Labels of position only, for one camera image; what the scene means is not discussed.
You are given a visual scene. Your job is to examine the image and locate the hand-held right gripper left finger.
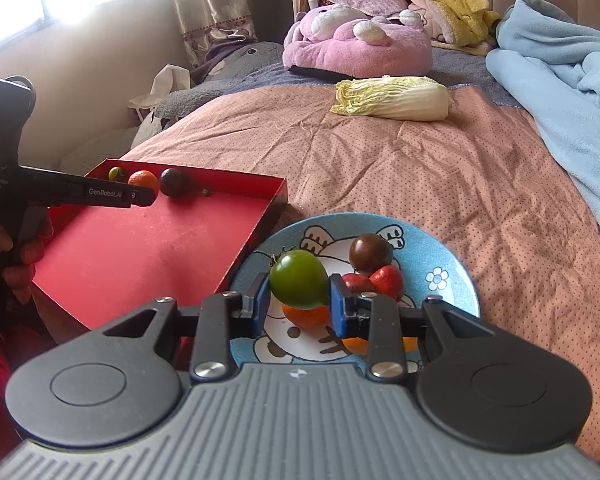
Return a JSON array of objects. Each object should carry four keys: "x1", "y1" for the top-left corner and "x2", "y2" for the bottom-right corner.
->
[{"x1": 102, "y1": 274, "x2": 272, "y2": 381}]

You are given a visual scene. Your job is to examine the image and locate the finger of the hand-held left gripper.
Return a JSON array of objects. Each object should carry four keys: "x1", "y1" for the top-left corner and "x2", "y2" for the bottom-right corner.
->
[{"x1": 129, "y1": 186, "x2": 159, "y2": 208}]

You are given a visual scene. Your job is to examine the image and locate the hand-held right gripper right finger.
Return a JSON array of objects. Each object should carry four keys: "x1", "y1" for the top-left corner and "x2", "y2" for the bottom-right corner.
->
[{"x1": 328, "y1": 273, "x2": 497, "y2": 381}]

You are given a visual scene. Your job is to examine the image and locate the orange-red tomato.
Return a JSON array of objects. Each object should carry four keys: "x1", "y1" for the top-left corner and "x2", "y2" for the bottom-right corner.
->
[{"x1": 128, "y1": 170, "x2": 160, "y2": 200}]

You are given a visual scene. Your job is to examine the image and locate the small red tomato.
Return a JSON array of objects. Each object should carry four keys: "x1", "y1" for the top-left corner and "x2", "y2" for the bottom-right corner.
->
[{"x1": 341, "y1": 273, "x2": 378, "y2": 295}]

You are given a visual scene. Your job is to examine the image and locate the large orange tomato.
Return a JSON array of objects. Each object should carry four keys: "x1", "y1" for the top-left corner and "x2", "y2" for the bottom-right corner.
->
[{"x1": 282, "y1": 304, "x2": 332, "y2": 331}]

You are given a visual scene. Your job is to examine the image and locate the red cardboard tray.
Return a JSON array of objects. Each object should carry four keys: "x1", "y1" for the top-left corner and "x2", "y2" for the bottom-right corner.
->
[{"x1": 29, "y1": 158, "x2": 288, "y2": 332}]

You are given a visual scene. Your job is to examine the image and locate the large dark purple tomato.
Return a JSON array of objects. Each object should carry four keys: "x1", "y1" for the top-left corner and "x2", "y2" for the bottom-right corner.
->
[{"x1": 349, "y1": 234, "x2": 394, "y2": 273}]

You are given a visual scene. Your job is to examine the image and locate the blue cartoon plate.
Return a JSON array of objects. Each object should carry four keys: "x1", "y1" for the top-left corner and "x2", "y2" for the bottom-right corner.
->
[{"x1": 228, "y1": 213, "x2": 481, "y2": 377}]

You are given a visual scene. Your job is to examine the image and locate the person's left hand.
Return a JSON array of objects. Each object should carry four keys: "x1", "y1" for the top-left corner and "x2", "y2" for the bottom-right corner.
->
[{"x1": 0, "y1": 206, "x2": 90, "y2": 347}]

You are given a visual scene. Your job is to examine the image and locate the white tote bag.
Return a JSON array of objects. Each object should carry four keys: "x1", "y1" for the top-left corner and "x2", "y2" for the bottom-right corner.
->
[{"x1": 127, "y1": 64, "x2": 193, "y2": 133}]

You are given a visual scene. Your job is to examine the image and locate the pink dotted quilt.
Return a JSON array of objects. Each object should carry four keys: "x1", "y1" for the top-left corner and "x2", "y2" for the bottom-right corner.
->
[{"x1": 117, "y1": 80, "x2": 600, "y2": 466}]

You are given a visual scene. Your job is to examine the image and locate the grey plush toy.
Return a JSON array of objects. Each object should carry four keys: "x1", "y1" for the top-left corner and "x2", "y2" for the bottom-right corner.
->
[{"x1": 155, "y1": 41, "x2": 286, "y2": 118}]

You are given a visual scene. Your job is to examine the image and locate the patterned curtain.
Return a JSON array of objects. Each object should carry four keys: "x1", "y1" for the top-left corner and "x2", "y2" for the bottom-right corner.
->
[{"x1": 166, "y1": 0, "x2": 258, "y2": 70}]

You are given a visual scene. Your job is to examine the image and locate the napa cabbage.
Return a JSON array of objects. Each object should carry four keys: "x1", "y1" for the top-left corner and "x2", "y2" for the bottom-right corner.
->
[{"x1": 329, "y1": 75, "x2": 450, "y2": 122}]

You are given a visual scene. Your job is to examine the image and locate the pink plush toy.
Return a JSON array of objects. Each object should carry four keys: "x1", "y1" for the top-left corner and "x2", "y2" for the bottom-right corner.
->
[{"x1": 283, "y1": 3, "x2": 434, "y2": 80}]

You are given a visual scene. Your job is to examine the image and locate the grey-blue bed sheet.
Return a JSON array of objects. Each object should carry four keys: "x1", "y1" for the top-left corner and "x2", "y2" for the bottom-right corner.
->
[{"x1": 200, "y1": 46, "x2": 523, "y2": 110}]

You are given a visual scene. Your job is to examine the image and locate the light blue blanket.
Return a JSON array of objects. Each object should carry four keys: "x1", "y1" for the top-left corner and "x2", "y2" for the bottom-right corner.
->
[{"x1": 485, "y1": 0, "x2": 600, "y2": 268}]

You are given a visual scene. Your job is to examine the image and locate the yellow blanket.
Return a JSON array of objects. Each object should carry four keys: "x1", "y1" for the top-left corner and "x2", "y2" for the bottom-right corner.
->
[{"x1": 405, "y1": 0, "x2": 503, "y2": 56}]

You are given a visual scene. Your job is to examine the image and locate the black cable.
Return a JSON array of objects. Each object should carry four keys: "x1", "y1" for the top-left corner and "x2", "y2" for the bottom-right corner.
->
[{"x1": 2, "y1": 75, "x2": 37, "y2": 113}]

